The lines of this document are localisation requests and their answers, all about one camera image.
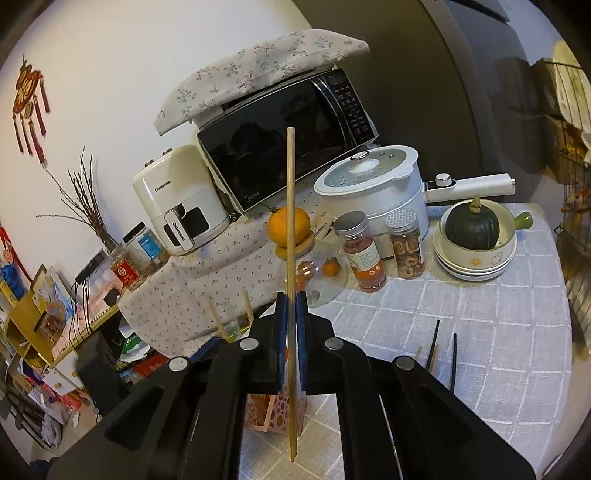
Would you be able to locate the bamboo chopstick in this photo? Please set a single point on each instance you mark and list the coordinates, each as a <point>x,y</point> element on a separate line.
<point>291,207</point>
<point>217,318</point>
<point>248,307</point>

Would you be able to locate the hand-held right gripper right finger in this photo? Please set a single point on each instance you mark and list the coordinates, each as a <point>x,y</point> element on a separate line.
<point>302,341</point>

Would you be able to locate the floral microwave cover cloth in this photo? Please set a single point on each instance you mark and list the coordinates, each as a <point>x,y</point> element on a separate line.
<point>258,69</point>

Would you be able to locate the pink perforated utensil basket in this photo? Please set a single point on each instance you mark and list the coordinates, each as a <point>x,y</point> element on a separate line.
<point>277,413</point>

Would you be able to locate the red wall knot ornament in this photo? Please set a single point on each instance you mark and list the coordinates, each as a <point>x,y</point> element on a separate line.
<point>27,97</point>

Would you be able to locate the black chopstick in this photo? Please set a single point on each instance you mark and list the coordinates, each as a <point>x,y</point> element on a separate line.
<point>435,341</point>
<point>454,360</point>

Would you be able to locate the red spice jar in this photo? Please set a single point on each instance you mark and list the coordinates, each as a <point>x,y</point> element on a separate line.
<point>364,258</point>

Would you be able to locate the grey checked tablecloth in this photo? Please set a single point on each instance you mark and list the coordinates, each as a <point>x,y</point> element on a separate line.
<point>485,332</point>

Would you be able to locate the yellow wooden shelf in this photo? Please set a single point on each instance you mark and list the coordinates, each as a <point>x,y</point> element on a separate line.
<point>27,318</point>

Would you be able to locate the grey refrigerator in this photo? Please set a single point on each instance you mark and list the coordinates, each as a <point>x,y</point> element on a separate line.
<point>489,92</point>

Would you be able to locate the floral cabinet cover cloth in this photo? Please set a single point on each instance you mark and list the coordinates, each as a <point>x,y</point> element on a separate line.
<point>207,277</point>

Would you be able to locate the dark green squash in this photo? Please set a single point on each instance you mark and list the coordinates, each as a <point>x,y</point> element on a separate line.
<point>473,226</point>

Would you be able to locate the glass jar with cork lid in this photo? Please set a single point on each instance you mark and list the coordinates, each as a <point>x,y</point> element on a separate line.
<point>323,286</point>

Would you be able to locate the large orange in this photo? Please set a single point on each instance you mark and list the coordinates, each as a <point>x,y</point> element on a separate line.
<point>279,226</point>

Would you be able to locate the dried slices jar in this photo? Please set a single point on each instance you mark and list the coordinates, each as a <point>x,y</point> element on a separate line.
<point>407,249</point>

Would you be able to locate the white electric cooking pot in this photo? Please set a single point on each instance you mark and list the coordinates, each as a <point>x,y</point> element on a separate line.
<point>369,184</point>

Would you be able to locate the stack of cream plates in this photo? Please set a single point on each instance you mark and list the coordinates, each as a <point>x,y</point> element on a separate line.
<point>475,272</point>

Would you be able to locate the red label glass jar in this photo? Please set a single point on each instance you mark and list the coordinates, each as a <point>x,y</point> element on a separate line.
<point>127,272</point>

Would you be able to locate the black microwave oven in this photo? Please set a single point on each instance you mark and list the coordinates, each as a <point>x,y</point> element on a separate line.
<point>258,152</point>

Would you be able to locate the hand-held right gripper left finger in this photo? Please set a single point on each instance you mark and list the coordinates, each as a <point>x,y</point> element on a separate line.
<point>280,341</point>

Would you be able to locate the dried twigs bunch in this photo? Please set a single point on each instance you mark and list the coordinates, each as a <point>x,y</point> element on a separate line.
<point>87,203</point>

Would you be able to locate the small tangerine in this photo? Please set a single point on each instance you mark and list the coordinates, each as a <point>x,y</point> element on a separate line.
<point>330,267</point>
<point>304,270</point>

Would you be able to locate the white air fryer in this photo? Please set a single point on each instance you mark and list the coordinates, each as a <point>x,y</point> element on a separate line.
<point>175,198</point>

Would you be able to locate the blue label clear jar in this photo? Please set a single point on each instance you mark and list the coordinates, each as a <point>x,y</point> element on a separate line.
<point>147,249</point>

